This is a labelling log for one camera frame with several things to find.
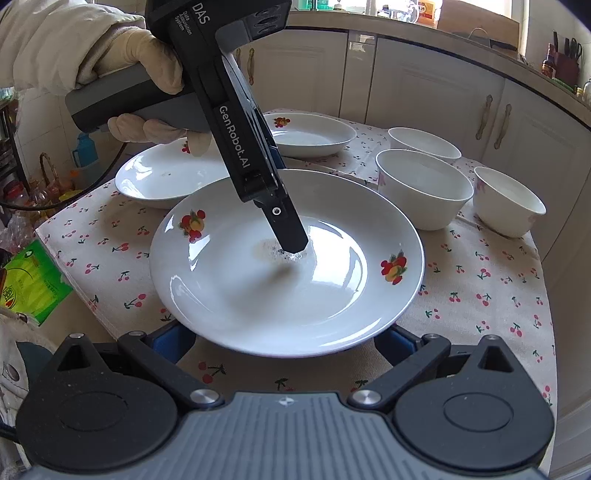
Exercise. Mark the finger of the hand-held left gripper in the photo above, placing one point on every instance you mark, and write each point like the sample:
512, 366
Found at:
288, 226

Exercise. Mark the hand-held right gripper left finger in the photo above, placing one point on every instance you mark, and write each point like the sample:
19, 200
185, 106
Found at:
164, 346

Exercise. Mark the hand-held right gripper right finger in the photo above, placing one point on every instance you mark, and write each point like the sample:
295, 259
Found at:
397, 345

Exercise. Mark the white fruit-print plate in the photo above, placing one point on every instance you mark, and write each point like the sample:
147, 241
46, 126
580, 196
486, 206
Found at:
157, 180
314, 134
240, 295

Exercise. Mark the white ceramic bowl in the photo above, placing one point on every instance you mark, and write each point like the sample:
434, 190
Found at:
505, 203
425, 194
425, 141

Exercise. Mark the person's left forearm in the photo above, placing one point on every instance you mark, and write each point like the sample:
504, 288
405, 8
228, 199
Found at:
46, 41

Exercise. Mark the person's left hand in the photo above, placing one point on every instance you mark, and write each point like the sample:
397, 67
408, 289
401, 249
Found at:
134, 50

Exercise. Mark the cherry-print tablecloth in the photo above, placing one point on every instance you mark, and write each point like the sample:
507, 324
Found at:
485, 286

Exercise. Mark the green packet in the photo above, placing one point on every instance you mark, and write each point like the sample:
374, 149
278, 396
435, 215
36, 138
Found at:
32, 281

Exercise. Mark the white printed cloth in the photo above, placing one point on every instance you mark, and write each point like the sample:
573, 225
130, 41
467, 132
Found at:
18, 369

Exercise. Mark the blue plastic jug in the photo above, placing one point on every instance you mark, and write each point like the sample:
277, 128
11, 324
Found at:
84, 152

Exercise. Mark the beige kitchen countertop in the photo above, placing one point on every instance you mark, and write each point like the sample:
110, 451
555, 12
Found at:
392, 27

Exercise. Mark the white kitchen cabinets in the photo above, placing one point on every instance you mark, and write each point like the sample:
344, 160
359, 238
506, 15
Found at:
434, 87

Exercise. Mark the orange juice bottle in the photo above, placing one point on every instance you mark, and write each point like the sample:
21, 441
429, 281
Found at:
431, 11

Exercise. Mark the wooden cutting board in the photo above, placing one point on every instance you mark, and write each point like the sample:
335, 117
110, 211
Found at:
475, 21

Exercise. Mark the dark sauce bottle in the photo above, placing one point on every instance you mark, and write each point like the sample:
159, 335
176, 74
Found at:
548, 64

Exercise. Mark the dark knife block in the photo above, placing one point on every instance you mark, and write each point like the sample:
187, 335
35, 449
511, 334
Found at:
567, 69

